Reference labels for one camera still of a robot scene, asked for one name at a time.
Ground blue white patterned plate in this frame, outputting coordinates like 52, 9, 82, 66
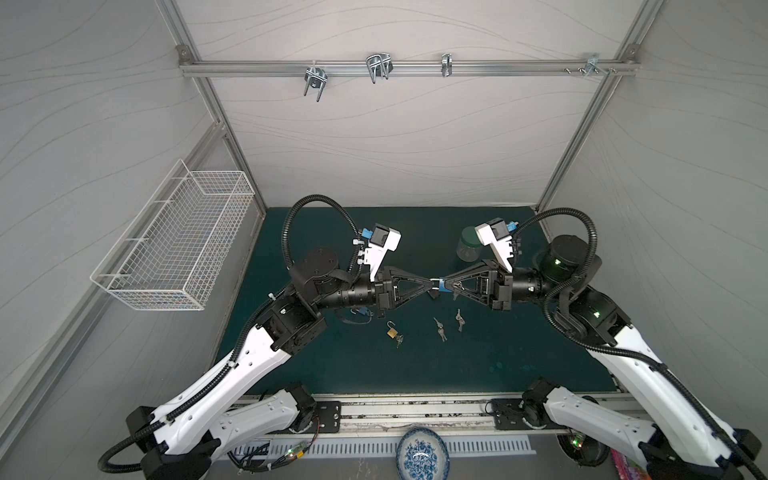
395, 427, 450, 480

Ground silver key pair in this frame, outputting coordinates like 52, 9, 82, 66
455, 309, 466, 332

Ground aluminium top crossbar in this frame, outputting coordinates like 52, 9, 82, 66
176, 45, 641, 79

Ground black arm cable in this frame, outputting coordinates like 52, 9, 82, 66
97, 193, 361, 475
515, 207, 768, 480

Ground metal bracket clamp right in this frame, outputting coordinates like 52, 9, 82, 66
563, 54, 617, 78

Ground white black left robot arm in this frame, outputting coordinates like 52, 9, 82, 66
127, 248, 440, 479

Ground metal u-bolt clamp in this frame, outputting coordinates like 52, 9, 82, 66
365, 52, 393, 84
303, 66, 328, 102

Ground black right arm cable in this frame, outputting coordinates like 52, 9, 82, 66
515, 207, 768, 480

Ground brass padlock with keys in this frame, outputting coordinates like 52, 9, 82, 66
387, 321, 404, 347

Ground metal U-bolt clamp middle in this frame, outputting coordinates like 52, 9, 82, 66
365, 52, 393, 84

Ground metal U-bolt clamp left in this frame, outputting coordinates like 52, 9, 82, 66
303, 66, 328, 102

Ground white wire basket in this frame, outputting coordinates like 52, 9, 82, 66
90, 159, 254, 311

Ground white slotted cable duct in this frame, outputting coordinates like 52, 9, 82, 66
234, 434, 536, 461

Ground clear jar green lid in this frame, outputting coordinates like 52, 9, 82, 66
456, 226, 483, 263

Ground metal hook clamp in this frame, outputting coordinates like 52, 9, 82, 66
441, 53, 453, 78

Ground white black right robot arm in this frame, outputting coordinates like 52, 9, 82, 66
437, 235, 766, 479

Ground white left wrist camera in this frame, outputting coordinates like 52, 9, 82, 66
353, 224, 402, 282

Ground blue padlock with keys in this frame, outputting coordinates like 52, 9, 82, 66
430, 277, 464, 300

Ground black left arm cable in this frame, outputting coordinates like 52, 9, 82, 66
97, 193, 361, 475

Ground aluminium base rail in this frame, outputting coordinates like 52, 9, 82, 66
239, 392, 649, 442

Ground pink Fox's candy bag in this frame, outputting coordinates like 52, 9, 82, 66
611, 450, 650, 480

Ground small blue padlock left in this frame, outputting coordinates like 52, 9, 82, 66
343, 307, 374, 325

